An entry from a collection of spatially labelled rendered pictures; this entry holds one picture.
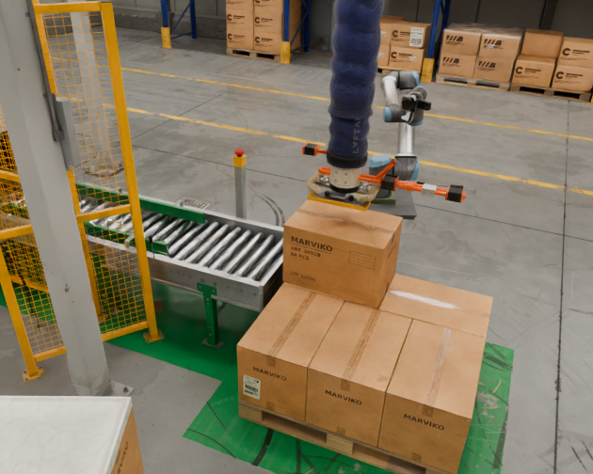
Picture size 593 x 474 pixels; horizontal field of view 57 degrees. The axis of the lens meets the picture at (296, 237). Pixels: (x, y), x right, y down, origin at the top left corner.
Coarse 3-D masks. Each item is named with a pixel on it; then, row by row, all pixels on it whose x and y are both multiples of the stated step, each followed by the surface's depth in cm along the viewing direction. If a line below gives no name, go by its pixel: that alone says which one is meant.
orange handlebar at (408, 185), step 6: (318, 150) 331; (324, 150) 330; (318, 168) 307; (324, 168) 308; (366, 174) 302; (360, 180) 299; (366, 180) 297; (372, 180) 296; (378, 180) 296; (396, 186) 293; (402, 186) 291; (408, 186) 290; (414, 186) 290; (420, 186) 292; (438, 192) 285; (444, 192) 285; (462, 198) 282
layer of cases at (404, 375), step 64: (256, 320) 302; (320, 320) 303; (384, 320) 304; (448, 320) 306; (256, 384) 293; (320, 384) 273; (384, 384) 263; (448, 384) 264; (384, 448) 277; (448, 448) 260
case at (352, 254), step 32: (288, 224) 314; (320, 224) 315; (352, 224) 316; (384, 224) 317; (288, 256) 323; (320, 256) 313; (352, 256) 304; (384, 256) 298; (320, 288) 324; (352, 288) 314; (384, 288) 322
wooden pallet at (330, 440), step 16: (240, 400) 304; (240, 416) 311; (256, 416) 305; (272, 416) 310; (288, 432) 301; (304, 432) 301; (320, 432) 302; (336, 448) 291; (352, 448) 287; (368, 448) 293; (384, 464) 285; (400, 464) 285; (416, 464) 273
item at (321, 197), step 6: (312, 192) 308; (324, 192) 307; (312, 198) 303; (318, 198) 301; (324, 198) 301; (330, 198) 300; (336, 198) 300; (348, 198) 299; (354, 198) 301; (336, 204) 298; (342, 204) 297; (348, 204) 296; (354, 204) 296; (360, 204) 295; (366, 204) 297; (360, 210) 295
